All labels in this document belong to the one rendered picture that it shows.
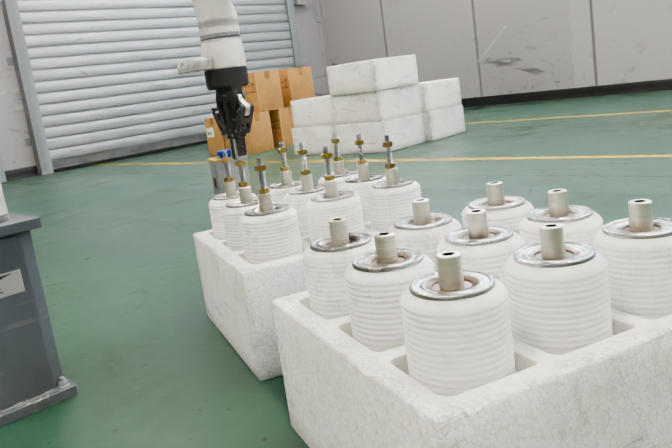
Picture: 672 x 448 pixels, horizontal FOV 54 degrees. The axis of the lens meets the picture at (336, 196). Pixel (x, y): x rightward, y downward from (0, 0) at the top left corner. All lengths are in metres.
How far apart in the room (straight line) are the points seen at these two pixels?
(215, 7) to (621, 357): 0.83
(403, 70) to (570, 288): 3.46
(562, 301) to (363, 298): 0.19
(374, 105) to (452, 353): 3.35
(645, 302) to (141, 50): 6.39
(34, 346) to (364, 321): 0.64
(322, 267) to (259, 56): 6.90
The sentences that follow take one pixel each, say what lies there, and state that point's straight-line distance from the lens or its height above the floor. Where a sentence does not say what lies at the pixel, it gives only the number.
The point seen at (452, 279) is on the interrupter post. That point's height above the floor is 0.26.
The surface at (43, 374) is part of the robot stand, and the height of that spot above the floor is 0.05.
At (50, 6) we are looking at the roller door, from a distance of 6.56.
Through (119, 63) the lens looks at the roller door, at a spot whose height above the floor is 0.90.
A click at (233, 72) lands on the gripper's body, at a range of 1.16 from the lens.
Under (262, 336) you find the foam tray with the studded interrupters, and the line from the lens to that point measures 1.06.
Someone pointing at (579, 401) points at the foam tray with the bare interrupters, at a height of 0.15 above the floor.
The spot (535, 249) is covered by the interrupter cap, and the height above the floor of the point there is 0.25.
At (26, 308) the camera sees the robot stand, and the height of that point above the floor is 0.16.
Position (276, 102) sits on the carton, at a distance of 5.16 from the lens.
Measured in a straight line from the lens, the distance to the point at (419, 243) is 0.81.
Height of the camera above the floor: 0.44
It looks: 10 degrees down
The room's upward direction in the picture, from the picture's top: 8 degrees counter-clockwise
